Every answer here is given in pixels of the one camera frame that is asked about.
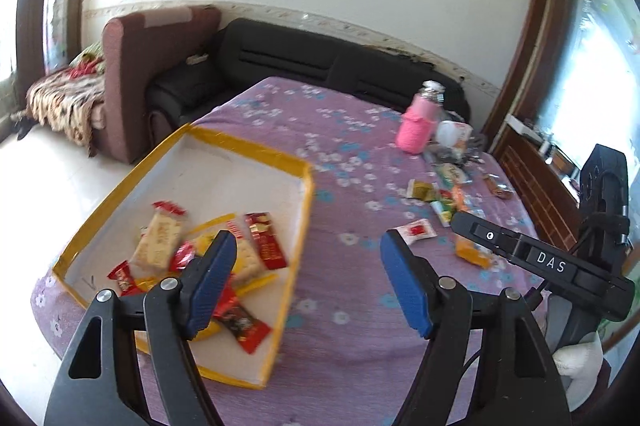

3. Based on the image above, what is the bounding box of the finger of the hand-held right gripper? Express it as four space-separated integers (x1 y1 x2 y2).
450 212 521 264

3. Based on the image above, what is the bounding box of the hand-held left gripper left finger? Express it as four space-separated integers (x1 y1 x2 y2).
44 230 238 426

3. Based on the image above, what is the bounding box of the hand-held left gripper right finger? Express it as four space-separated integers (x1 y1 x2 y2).
379 229 572 426

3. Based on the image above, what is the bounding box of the red candy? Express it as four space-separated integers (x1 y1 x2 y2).
169 241 197 274
107 261 142 297

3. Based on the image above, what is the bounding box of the pile of assorted snack packets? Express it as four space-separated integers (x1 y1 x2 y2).
406 162 476 227

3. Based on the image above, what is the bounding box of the large yellow cracker packet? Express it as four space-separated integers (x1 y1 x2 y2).
192 213 278 299

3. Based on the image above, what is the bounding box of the dark red snack packet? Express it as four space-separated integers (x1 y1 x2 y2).
212 291 272 354

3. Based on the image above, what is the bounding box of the plain yellow snack packet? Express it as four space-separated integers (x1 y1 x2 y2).
134 273 223 343

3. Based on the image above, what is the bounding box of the long red snack packet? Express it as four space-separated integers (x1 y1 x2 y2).
244 212 288 270

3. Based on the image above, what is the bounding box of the small pale cracker packet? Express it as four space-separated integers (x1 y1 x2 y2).
129 201 190 272

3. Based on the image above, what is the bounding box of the yellow-edged white cardboard tray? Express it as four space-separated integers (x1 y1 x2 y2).
52 122 316 391

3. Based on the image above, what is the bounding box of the person's right hand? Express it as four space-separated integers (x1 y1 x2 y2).
552 332 604 413

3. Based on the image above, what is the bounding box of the yellow-orange snack packet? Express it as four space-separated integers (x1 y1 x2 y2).
455 236 493 269

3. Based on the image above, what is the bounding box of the brown snack packet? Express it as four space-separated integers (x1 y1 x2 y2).
484 174 513 199

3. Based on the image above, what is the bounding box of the white packet with red label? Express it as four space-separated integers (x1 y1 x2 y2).
396 218 437 246

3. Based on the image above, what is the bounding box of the wooden cabinet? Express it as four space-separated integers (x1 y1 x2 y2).
492 126 583 252

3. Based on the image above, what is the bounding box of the dark snack bag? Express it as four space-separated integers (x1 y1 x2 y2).
425 145 471 167

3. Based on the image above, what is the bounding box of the white plastic jar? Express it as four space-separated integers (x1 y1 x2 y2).
436 120 473 152

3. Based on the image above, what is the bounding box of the pink knit-sleeved bottle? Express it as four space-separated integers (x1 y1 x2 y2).
395 81 446 155

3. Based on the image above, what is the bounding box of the purple floral tablecloth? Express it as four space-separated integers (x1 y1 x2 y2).
30 76 551 426

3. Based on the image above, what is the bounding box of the large bright window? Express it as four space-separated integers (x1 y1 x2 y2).
555 0 640 187

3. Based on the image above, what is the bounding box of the brown fabric armchair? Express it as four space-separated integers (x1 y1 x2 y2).
90 5 222 164

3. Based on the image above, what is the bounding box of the patterned brown blanket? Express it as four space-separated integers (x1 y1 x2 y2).
26 66 107 147

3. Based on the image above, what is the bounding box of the black leather sofa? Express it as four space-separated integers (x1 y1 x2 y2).
147 17 471 132

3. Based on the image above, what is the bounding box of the black shoe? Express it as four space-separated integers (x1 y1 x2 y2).
12 113 33 140

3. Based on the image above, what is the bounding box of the red and green cloth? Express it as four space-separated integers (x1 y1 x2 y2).
70 43 106 79

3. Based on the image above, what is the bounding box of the glass door panel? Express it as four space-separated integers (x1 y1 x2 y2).
42 0 83 77
0 0 26 107

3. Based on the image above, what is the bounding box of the black cable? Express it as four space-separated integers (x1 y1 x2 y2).
522 286 546 309

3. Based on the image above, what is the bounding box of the wooden door frame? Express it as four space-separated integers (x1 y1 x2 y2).
482 0 581 152

